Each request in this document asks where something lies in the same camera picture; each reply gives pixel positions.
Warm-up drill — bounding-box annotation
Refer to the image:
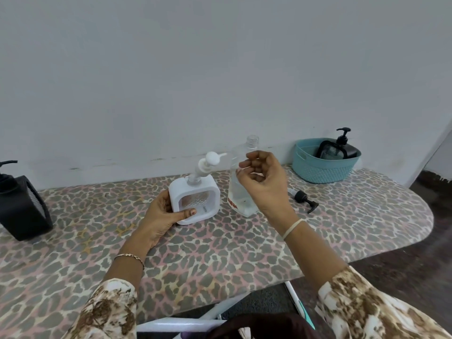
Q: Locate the person's left hand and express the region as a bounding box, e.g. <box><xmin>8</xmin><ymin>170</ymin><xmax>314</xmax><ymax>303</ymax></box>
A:
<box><xmin>136</xmin><ymin>189</ymin><xmax>197</xmax><ymax>250</ymax></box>

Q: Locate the person's right hand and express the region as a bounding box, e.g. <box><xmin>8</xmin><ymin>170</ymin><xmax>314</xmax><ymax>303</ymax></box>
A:
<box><xmin>235</xmin><ymin>150</ymin><xmax>301</xmax><ymax>232</ymax></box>

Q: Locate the black pump with long tube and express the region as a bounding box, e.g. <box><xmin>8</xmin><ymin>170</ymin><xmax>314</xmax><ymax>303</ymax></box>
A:
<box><xmin>287</xmin><ymin>187</ymin><xmax>320</xmax><ymax>215</ymax></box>

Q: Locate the tall clear plastic bottle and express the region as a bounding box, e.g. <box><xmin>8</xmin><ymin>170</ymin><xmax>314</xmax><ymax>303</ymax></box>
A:
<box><xmin>227</xmin><ymin>135</ymin><xmax>261</xmax><ymax>218</ymax></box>

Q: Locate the white soap dispenser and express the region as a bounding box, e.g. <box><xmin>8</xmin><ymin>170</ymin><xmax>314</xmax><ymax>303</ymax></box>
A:
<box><xmin>168</xmin><ymin>172</ymin><xmax>222</xmax><ymax>226</ymax></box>

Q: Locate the teal plastic basket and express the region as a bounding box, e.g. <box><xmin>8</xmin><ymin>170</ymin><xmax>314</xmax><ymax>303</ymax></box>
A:
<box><xmin>291</xmin><ymin>137</ymin><xmax>362</xmax><ymax>185</ymax></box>

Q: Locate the white pump head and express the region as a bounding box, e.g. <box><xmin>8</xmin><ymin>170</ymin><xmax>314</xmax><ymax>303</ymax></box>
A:
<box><xmin>187</xmin><ymin>151</ymin><xmax>228</xmax><ymax>185</ymax></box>

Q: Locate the black square soap dispenser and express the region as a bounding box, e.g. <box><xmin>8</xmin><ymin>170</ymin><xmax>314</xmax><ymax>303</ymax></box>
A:
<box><xmin>315</xmin><ymin>139</ymin><xmax>358</xmax><ymax>161</ymax></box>

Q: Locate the short black pump head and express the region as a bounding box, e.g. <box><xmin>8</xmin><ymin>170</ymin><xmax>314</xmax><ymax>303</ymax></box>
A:
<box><xmin>335</xmin><ymin>127</ymin><xmax>352</xmax><ymax>147</ymax></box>

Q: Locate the person's right forearm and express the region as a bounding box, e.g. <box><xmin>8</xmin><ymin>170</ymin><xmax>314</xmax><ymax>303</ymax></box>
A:
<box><xmin>282</xmin><ymin>222</ymin><xmax>452</xmax><ymax>339</ymax></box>

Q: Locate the person's left forearm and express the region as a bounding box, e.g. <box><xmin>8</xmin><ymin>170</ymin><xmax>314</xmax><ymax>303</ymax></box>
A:
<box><xmin>63</xmin><ymin>240</ymin><xmax>156</xmax><ymax>339</ymax></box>

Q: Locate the person's dark maroon garment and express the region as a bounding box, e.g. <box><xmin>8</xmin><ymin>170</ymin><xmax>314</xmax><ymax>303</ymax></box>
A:
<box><xmin>208</xmin><ymin>313</ymin><xmax>320</xmax><ymax>339</ymax></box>

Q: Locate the white wrist band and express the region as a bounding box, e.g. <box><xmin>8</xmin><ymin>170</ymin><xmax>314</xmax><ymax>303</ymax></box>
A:
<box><xmin>281</xmin><ymin>218</ymin><xmax>307</xmax><ymax>241</ymax></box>

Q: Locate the leopard print ironing board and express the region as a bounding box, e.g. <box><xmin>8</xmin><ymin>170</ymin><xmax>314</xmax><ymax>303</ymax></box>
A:
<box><xmin>0</xmin><ymin>165</ymin><xmax>435</xmax><ymax>339</ymax></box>

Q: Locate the gold bracelet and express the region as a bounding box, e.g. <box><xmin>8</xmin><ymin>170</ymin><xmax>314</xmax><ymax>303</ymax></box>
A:
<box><xmin>113</xmin><ymin>253</ymin><xmax>146</xmax><ymax>271</ymax></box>

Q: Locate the white ironing board leg frame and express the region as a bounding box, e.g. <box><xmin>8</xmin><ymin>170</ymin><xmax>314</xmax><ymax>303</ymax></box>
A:
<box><xmin>136</xmin><ymin>280</ymin><xmax>315</xmax><ymax>339</ymax></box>

